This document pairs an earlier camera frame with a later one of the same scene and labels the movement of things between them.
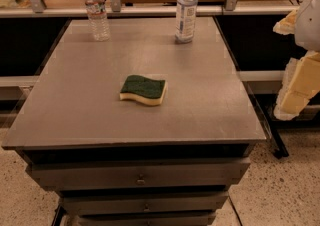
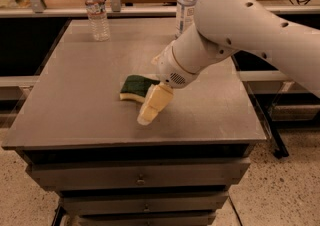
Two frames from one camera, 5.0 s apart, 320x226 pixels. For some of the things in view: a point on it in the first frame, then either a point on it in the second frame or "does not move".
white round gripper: (309, 25) to (170, 66)
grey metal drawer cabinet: (124, 162) does not move
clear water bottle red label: (96, 11) does not move
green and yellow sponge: (143, 90) does not move
